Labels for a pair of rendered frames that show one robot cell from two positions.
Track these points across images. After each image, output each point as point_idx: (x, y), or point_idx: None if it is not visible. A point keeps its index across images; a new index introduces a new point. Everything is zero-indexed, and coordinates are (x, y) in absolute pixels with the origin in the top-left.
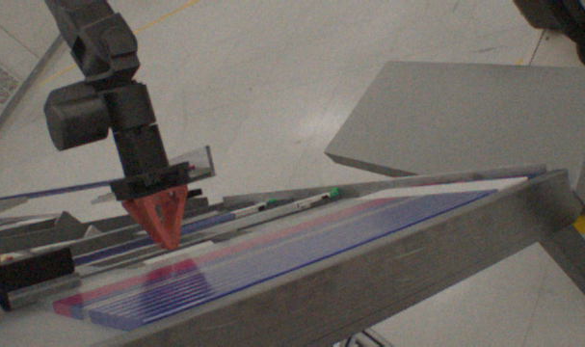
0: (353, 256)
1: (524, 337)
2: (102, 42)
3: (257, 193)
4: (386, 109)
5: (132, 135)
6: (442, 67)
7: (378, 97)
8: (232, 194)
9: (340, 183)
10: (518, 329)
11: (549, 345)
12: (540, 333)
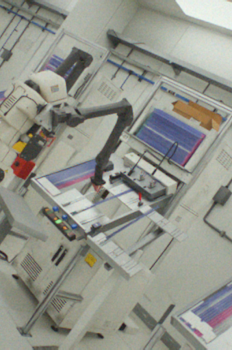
0: (72, 164)
1: None
2: None
3: (76, 219)
4: (27, 220)
5: None
6: (9, 207)
7: (26, 222)
8: (82, 227)
9: (58, 203)
10: None
11: None
12: None
